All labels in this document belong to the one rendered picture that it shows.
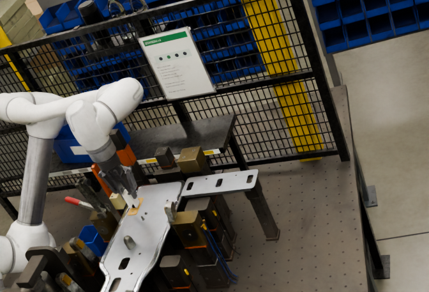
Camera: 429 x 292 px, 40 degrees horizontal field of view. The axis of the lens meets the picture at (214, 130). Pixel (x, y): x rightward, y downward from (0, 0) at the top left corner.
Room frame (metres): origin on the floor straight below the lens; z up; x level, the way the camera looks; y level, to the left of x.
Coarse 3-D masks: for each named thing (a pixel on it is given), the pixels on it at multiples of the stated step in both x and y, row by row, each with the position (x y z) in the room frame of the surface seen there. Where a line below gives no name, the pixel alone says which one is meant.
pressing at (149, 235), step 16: (144, 192) 1.86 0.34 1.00; (160, 192) 1.82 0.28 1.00; (176, 192) 1.78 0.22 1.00; (128, 208) 1.81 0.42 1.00; (144, 208) 1.77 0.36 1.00; (160, 208) 1.73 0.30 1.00; (176, 208) 1.70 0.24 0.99; (128, 224) 1.72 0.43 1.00; (144, 224) 1.68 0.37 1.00; (160, 224) 1.64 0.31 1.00; (112, 240) 1.67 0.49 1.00; (144, 240) 1.60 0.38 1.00; (160, 240) 1.57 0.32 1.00; (112, 256) 1.59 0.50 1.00; (128, 256) 1.55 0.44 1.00; (144, 256) 1.52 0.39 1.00; (112, 272) 1.51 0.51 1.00; (128, 272) 1.48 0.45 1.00; (144, 272) 1.45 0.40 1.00; (128, 288) 1.41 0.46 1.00
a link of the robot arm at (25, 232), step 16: (48, 96) 2.22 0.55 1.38; (32, 128) 2.16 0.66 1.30; (48, 128) 2.15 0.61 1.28; (32, 144) 2.16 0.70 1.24; (48, 144) 2.16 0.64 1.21; (32, 160) 2.13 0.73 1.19; (48, 160) 2.14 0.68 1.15; (32, 176) 2.11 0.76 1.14; (48, 176) 2.14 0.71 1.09; (32, 192) 2.08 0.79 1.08; (32, 208) 2.06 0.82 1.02; (16, 224) 2.06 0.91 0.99; (32, 224) 2.04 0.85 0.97; (16, 240) 2.00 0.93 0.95; (32, 240) 2.00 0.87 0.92; (48, 240) 2.04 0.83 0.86; (16, 256) 1.95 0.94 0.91; (16, 272) 1.96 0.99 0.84
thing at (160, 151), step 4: (160, 148) 1.98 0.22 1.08; (164, 148) 1.97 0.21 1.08; (168, 148) 1.96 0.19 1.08; (156, 152) 1.97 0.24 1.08; (160, 152) 1.96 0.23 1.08; (164, 152) 1.94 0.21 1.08; (168, 152) 1.95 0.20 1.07; (156, 156) 1.95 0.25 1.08; (160, 156) 1.94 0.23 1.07; (164, 156) 1.93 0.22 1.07; (168, 156) 1.94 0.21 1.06; (172, 156) 1.97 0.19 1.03; (160, 160) 1.95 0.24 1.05; (164, 160) 1.94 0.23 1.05; (168, 160) 1.93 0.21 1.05; (172, 160) 1.95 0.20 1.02; (160, 164) 1.95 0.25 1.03; (164, 164) 1.94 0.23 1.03; (168, 164) 1.93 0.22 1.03; (172, 164) 1.95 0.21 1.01; (176, 164) 1.97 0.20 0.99; (164, 168) 1.95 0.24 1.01; (168, 168) 1.94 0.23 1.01; (172, 168) 1.94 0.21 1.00
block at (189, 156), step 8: (184, 152) 1.91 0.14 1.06; (192, 152) 1.89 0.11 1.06; (200, 152) 1.89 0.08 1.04; (184, 160) 1.86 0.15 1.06; (192, 160) 1.85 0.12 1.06; (200, 160) 1.87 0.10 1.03; (184, 168) 1.87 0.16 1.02; (192, 168) 1.85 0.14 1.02; (200, 168) 1.84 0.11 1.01; (208, 168) 1.90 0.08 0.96; (192, 176) 1.87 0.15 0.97; (192, 184) 1.87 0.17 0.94; (216, 184) 1.90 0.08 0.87; (224, 200) 1.90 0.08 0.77; (224, 208) 1.88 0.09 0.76
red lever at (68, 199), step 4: (68, 196) 1.83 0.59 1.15; (68, 200) 1.82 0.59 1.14; (72, 200) 1.82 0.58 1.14; (76, 200) 1.81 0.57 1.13; (76, 204) 1.81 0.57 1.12; (80, 204) 1.80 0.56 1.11; (84, 204) 1.80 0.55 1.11; (88, 204) 1.80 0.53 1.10; (88, 208) 1.79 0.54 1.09; (92, 208) 1.78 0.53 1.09; (104, 208) 1.78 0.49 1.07
